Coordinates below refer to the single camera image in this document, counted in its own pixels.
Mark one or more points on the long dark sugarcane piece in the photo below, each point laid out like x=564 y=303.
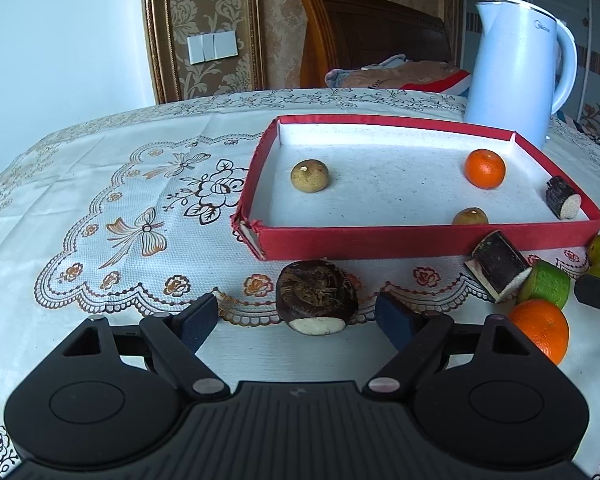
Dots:
x=500 y=260

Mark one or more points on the small orange tangerine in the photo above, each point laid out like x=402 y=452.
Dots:
x=485 y=169

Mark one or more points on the brown longan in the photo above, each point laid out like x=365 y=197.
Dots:
x=310 y=175
x=470 y=216

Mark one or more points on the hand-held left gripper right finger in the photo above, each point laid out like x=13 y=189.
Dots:
x=395 y=320

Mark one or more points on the red shallow cardboard box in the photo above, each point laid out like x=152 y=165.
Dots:
x=390 y=185

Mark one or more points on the brown hairy taro piece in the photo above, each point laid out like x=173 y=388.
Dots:
x=310 y=292

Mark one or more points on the wooden bed headboard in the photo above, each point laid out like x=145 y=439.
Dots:
x=380 y=30

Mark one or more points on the green cucumber piece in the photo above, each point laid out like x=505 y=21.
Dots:
x=550 y=282

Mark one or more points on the white electric kettle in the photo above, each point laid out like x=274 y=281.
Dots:
x=510 y=75

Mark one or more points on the white lace printed tablecloth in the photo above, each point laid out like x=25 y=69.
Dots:
x=105 y=170

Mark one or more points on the white wall switch panel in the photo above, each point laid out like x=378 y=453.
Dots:
x=212 y=46

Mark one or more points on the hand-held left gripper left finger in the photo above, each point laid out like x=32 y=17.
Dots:
x=200 y=322

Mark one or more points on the short dark sugarcane piece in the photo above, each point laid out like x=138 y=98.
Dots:
x=560 y=195

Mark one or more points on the cloth bundle on chair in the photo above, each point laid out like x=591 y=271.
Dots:
x=405 y=77

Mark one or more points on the large orange tangerine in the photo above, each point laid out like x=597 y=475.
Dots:
x=540 y=330

